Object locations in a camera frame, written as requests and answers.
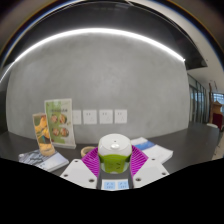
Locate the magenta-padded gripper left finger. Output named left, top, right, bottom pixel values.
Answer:
left=59, top=147, right=103, bottom=190

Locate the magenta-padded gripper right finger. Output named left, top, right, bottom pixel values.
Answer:
left=128, top=147, right=170, bottom=189

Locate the green and white charger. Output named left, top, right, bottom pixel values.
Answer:
left=97, top=133, right=133, bottom=175

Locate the white and blue booklet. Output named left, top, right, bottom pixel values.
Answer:
left=130, top=136, right=174, bottom=165

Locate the grey plastic-wrapped magazine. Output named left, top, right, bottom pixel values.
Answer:
left=18, top=148, right=70, bottom=173

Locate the large green menu sign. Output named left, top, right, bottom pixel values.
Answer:
left=44, top=97, right=77, bottom=150

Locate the small orange menu sign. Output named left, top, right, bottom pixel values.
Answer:
left=32, top=112, right=56, bottom=157

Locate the black-framed glass partition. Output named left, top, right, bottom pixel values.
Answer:
left=188, top=73, right=224, bottom=124

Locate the curved ceiling light strip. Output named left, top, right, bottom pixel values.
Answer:
left=0, top=27, right=186, bottom=84

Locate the white wall socket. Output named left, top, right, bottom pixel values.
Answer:
left=82, top=109, right=98, bottom=125
left=98, top=109, right=114, bottom=125
left=72, top=110, right=82, bottom=126
left=114, top=108, right=128, bottom=125

